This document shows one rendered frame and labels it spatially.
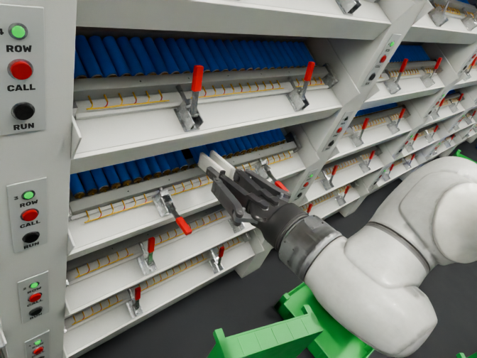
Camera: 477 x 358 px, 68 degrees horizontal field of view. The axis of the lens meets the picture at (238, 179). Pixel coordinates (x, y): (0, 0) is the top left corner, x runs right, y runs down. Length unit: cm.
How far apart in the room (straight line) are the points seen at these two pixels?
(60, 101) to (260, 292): 103
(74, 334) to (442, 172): 80
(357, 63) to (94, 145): 58
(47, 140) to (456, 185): 48
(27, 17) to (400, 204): 46
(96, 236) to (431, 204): 49
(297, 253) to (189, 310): 71
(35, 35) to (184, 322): 94
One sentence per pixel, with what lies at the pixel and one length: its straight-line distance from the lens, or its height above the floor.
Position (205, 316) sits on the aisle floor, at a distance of 118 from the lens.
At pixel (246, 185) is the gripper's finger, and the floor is 63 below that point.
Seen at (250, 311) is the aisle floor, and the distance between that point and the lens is 124.
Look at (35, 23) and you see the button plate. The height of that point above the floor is 87.
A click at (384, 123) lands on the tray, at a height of 55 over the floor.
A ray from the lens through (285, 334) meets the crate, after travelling 101.
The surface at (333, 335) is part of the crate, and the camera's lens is 134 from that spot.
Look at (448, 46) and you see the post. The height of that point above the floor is 83.
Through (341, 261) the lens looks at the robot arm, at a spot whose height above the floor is 70.
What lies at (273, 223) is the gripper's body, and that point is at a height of 66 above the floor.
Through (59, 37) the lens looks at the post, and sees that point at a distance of 37.
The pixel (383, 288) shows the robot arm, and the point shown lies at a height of 71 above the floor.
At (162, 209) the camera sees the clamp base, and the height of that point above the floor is 54.
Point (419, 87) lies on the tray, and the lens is 129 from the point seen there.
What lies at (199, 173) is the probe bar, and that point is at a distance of 70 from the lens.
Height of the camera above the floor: 101
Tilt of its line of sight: 38 degrees down
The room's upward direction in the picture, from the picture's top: 24 degrees clockwise
